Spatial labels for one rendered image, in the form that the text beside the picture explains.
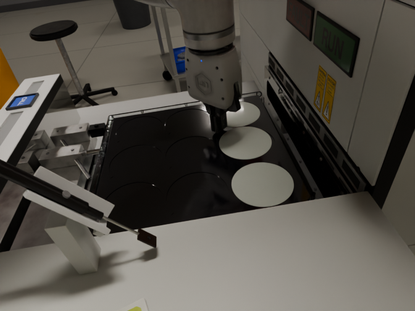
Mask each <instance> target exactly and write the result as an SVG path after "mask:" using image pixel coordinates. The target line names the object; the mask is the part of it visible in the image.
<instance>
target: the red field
mask: <svg viewBox="0 0 415 311"><path fill-rule="evenodd" d="M311 14H312V11H311V10H310V9H308V8H307V7H306V6H304V5H302V3H300V2H298V1H297V0H288V1H287V19H288V20H289V21H291V23H292V24H294V26H296V27H297V28H298V29H299V30H300V31H302V32H303V33H304V34H305V35H306V36H307V37H308V38H309V32H310V26H311Z"/></svg>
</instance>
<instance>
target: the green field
mask: <svg viewBox="0 0 415 311"><path fill-rule="evenodd" d="M355 42H356V41H355V40H353V39H352V38H350V37H349V36H348V35H346V34H344V33H343V32H342V31H340V30H339V29H337V28H336V27H334V26H333V25H332V24H330V23H329V22H327V21H326V20H324V19H323V18H322V17H320V16H318V15H317V22H316V32H315V38H314V43H315V44H316V45H317V46H319V47H320V48H321V49H322V50H323V51H324V52H325V53H326V54H327V55H328V56H330V57H331V58H332V59H333V60H334V61H335V62H336V63H337V64H338V65H339V66H341V67H342V68H343V69H344V70H345V71H346V72H348V73H349V72H350V66H351V60H352V57H353V51H354V46H355Z"/></svg>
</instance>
